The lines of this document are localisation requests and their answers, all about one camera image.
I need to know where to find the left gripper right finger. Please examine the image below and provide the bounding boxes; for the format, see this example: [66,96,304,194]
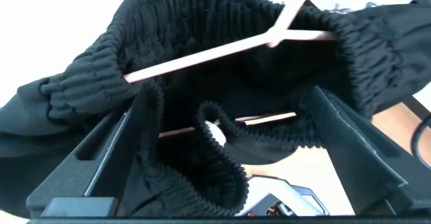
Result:
[307,85,431,215]

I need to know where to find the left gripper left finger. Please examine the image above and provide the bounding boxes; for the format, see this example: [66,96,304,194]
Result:
[26,85,150,219]

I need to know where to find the pink clothes hanger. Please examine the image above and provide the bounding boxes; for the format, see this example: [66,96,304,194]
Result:
[123,0,339,139]

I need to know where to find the black shorts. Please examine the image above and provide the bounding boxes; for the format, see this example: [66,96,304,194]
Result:
[0,0,431,218]

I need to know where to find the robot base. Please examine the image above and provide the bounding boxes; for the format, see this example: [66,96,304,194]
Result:
[235,174,331,217]

